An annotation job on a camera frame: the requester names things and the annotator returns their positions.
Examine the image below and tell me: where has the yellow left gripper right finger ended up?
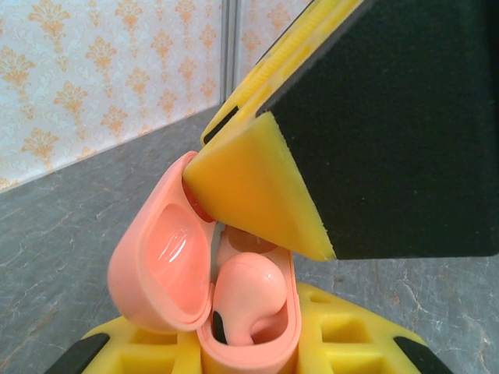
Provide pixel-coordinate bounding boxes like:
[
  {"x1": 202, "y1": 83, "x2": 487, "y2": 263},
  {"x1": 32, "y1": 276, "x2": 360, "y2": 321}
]
[{"x1": 296, "y1": 282, "x2": 444, "y2": 374}]

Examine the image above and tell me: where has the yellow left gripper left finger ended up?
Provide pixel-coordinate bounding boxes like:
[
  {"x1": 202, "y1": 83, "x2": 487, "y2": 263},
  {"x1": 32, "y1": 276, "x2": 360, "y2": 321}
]
[{"x1": 69, "y1": 315, "x2": 207, "y2": 374}]

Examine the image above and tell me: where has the pink earbuds charging case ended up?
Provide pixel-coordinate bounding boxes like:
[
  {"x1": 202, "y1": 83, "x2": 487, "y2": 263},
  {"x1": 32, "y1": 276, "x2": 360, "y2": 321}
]
[{"x1": 108, "y1": 150, "x2": 303, "y2": 374}]

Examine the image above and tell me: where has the pink wireless earbud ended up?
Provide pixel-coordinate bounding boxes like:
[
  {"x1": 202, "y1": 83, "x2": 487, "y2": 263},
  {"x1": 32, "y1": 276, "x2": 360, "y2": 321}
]
[{"x1": 212, "y1": 251, "x2": 292, "y2": 348}]

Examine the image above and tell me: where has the aluminium frame post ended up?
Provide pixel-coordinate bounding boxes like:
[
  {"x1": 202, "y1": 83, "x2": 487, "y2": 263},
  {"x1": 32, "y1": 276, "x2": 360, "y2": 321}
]
[{"x1": 221, "y1": 0, "x2": 242, "y2": 104}]

